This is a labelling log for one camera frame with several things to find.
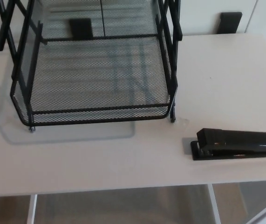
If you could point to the black mesh file tray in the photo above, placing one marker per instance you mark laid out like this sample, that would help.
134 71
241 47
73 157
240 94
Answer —
95 77

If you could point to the black stapler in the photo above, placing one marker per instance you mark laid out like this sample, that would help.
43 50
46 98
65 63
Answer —
235 143

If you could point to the black bracket behind tray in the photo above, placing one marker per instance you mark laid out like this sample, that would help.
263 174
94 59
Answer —
81 28

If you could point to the black bracket behind table right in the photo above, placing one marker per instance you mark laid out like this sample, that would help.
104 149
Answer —
230 22

